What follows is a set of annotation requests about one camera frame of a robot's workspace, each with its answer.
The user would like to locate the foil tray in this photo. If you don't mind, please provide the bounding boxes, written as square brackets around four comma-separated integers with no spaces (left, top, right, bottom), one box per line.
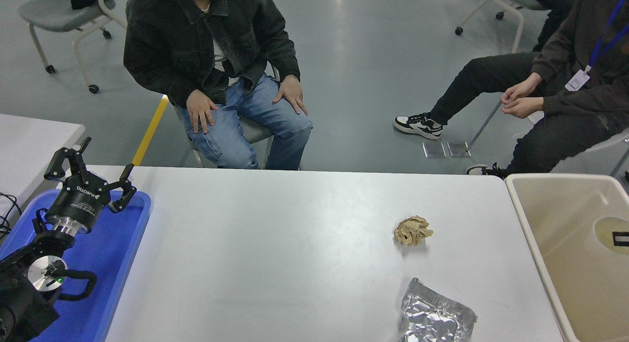
[398,277,477,342]

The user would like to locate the white chair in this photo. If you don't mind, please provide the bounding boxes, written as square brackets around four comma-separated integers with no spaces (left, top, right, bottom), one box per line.
[464,100,629,179]

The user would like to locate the white side table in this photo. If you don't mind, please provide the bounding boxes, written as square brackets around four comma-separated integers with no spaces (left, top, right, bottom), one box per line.
[0,113,86,220]

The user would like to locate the person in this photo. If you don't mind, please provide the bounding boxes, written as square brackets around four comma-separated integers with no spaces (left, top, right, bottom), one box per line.
[393,0,629,180]
[123,0,314,171]
[514,0,578,53]

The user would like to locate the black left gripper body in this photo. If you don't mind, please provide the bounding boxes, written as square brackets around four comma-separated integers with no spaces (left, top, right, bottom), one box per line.
[46,174,111,229]

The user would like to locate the person's left hand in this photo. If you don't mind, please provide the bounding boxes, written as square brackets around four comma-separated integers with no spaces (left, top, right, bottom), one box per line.
[501,97,544,119]
[273,75,309,116]

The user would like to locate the black cable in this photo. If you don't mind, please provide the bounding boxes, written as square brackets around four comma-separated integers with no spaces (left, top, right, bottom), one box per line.
[0,194,22,239]

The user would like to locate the person's right hand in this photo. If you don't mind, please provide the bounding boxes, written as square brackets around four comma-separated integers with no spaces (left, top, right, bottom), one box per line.
[186,89,219,134]
[500,73,543,106]

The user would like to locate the large pale bin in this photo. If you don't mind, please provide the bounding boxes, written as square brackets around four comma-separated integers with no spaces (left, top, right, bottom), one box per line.
[505,173,629,342]

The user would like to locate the white badge blue lanyard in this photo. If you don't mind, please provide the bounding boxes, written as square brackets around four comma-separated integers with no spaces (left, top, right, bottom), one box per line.
[564,0,629,92]

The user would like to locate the tan paper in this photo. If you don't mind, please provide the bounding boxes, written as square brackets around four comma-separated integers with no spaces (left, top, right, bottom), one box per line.
[393,215,434,246]

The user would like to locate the white paper cup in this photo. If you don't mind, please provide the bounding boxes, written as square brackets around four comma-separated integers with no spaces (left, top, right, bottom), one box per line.
[593,216,629,256]

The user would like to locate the blue plastic tray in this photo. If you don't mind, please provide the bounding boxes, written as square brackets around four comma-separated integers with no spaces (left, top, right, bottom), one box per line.
[0,189,151,342]

